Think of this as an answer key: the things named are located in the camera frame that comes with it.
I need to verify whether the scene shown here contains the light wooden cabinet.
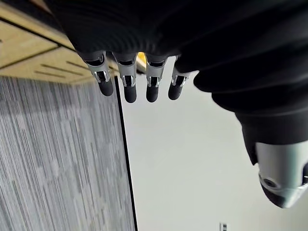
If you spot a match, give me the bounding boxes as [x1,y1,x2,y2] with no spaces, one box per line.
[0,4,119,85]

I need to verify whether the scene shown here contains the left robot hand black cloth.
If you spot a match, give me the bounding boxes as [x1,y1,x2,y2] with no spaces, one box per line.
[44,0,308,209]

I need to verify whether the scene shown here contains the yellow object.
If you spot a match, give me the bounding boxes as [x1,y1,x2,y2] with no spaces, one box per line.
[136,52,147,72]

